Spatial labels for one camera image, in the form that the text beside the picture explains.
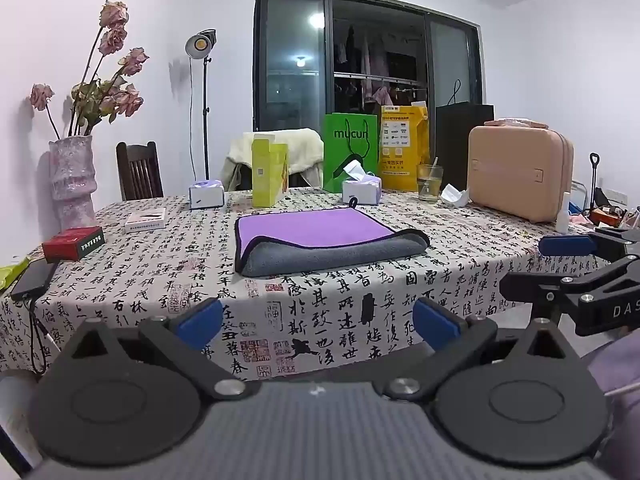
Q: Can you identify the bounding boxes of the purple and grey towel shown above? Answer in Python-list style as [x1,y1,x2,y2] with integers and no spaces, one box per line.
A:
[234,199,431,278]

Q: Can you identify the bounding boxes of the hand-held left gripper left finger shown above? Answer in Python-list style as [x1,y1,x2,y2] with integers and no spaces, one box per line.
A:
[62,297,262,402]

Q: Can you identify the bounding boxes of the dark wooden chair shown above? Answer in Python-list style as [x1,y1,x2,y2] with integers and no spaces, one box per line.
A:
[116,141,165,202]

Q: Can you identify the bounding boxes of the yellow-green paper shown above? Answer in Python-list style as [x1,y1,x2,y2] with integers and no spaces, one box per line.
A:
[0,257,31,297]

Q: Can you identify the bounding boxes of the small white flat box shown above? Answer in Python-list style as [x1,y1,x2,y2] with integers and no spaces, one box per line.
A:
[124,207,167,233]

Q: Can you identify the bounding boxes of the green paper bag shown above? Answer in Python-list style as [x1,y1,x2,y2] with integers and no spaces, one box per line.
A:
[322,112,379,194]

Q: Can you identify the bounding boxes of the hanging clothes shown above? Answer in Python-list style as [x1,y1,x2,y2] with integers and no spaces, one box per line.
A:
[334,20,426,112]

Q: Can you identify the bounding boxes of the black phone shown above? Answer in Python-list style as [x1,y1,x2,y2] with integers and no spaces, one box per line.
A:
[10,258,60,303]

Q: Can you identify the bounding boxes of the black framed glass door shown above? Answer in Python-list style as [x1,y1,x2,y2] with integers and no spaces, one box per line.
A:
[253,0,485,134]

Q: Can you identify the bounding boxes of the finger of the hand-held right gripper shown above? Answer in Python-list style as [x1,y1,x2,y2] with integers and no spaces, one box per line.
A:
[538,226,640,262]
[499,255,640,322]

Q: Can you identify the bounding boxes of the black paper bag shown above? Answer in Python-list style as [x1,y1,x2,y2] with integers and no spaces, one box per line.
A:
[435,80,495,194]

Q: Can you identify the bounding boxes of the yellow-green carton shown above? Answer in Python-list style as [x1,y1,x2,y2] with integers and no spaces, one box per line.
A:
[251,133,290,209]

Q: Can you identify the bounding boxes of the white and purple tissue box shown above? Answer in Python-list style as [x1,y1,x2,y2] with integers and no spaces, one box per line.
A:
[188,180,225,210]
[342,160,383,206]

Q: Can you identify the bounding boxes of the black floor lamp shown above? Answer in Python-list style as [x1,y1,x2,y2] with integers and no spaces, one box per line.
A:
[184,29,217,181]

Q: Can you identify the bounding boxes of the yellow paper bag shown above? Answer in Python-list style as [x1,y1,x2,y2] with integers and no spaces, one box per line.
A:
[379,102,431,192]

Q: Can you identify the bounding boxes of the calligraphy print tablecloth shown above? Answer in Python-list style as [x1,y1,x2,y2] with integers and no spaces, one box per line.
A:
[0,187,640,382]

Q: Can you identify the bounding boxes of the red box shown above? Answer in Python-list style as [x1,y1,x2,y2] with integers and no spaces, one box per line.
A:
[42,226,105,263]

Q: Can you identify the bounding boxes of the glass cup with straw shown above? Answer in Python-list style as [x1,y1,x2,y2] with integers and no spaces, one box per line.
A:
[416,157,445,205]

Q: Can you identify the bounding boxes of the pink speckled vase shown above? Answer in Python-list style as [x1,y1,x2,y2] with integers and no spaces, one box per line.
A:
[48,135,97,231]

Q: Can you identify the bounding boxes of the pink hard suitcase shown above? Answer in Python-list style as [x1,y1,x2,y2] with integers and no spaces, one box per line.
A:
[466,121,575,224]

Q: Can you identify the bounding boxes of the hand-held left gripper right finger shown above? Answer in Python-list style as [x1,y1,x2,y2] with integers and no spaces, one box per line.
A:
[382,297,583,403]

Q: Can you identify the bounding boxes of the black D-handle tool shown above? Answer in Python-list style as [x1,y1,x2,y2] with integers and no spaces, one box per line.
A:
[588,152,602,217]

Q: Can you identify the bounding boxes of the cream fleece blanket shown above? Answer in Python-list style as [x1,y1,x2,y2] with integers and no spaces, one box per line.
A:
[221,129,325,192]

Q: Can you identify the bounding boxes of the black cable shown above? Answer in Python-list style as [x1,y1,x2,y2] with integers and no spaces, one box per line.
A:
[27,297,57,376]

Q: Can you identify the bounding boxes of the crumpled white paper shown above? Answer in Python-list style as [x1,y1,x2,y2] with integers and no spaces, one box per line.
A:
[440,183,471,208]

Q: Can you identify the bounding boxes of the small white bottle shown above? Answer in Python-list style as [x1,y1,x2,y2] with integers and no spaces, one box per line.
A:
[555,192,572,235]

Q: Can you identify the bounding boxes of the dried pink roses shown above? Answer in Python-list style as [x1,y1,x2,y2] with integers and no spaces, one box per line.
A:
[30,0,150,139]

